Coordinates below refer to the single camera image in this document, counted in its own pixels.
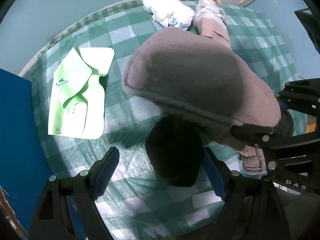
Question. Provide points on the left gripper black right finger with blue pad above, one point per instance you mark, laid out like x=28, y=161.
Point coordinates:
x=252, y=207

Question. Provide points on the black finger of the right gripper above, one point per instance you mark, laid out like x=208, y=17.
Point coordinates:
x=252, y=136

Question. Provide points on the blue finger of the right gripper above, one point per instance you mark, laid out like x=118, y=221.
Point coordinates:
x=301, y=96

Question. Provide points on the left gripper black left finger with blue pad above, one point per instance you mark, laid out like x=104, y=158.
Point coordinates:
x=66, y=208

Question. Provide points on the black sock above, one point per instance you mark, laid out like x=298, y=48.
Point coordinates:
x=175, y=150

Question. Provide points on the grey-brown fleece pouch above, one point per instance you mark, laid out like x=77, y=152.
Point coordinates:
x=204, y=82

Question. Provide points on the light green cloth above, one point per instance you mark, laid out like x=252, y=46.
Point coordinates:
x=77, y=101

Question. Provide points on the blue cardboard box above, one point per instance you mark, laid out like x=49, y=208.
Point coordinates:
x=24, y=169

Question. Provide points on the beige crumpled cloth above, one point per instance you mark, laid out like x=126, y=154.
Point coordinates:
x=209, y=21

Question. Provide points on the white rolled sock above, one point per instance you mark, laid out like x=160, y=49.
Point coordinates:
x=170, y=13

